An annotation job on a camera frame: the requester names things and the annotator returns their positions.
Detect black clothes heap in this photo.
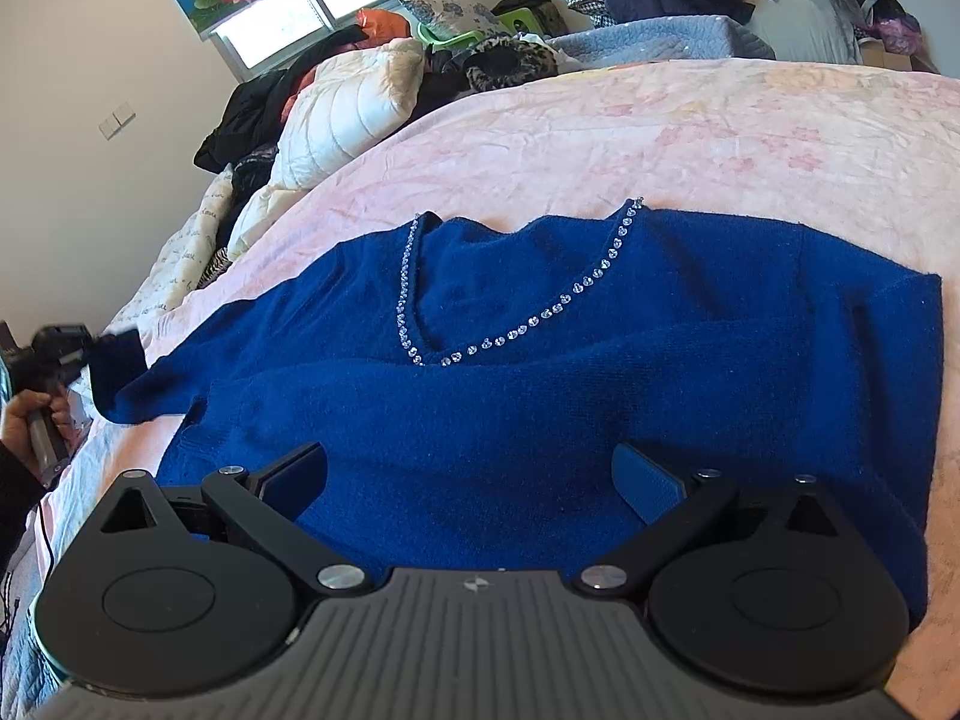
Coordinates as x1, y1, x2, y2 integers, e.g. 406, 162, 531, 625
193, 26, 370, 175

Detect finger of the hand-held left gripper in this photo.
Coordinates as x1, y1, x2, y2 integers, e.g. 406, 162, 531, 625
69, 330, 102, 389

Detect clear plastic bag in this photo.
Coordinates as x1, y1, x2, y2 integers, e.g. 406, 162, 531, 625
748, 0, 865, 65

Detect black cable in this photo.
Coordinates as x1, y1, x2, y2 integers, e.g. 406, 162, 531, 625
0, 506, 59, 638

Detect purple cloth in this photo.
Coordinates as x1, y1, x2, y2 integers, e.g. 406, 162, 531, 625
862, 15, 922, 55

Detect leopard fur garment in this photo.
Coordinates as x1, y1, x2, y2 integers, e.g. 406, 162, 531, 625
448, 33, 562, 95

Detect person's left hand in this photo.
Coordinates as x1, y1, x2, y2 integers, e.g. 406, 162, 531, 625
2, 388, 74, 470

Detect white light switch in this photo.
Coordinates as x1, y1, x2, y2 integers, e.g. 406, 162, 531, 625
98, 100, 138, 140

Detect grey floral pillow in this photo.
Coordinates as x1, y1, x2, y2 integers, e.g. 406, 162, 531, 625
397, 0, 505, 40

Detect white quilted duvet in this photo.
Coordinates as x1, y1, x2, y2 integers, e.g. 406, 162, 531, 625
223, 37, 425, 262

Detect person's left forearm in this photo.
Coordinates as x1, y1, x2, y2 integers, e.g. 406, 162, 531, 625
0, 439, 47, 578

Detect white script-printed quilt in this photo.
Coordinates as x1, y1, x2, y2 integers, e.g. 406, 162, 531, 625
96, 163, 242, 342

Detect light blue blanket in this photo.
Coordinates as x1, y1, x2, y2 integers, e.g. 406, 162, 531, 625
541, 13, 778, 77

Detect cardboard box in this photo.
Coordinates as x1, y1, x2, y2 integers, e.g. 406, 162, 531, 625
857, 37, 940, 76

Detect white bed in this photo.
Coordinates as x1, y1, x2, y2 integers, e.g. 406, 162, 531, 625
30, 56, 960, 706

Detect orange cloth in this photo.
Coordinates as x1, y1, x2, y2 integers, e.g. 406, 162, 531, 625
355, 7, 415, 47

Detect green plastic item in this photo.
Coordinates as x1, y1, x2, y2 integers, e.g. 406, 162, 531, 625
416, 4, 554, 55

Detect grey quilted bed cover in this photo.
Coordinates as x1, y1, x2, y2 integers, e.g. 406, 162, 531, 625
0, 525, 83, 717

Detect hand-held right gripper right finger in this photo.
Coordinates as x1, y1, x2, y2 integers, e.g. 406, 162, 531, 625
574, 442, 845, 601

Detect window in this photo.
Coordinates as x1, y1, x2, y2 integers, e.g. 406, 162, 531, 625
208, 0, 419, 83

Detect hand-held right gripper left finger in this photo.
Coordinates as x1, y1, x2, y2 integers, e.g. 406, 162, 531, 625
97, 441, 376, 601

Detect blue beaded knit sweater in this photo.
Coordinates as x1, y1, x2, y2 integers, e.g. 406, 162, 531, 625
91, 196, 944, 625

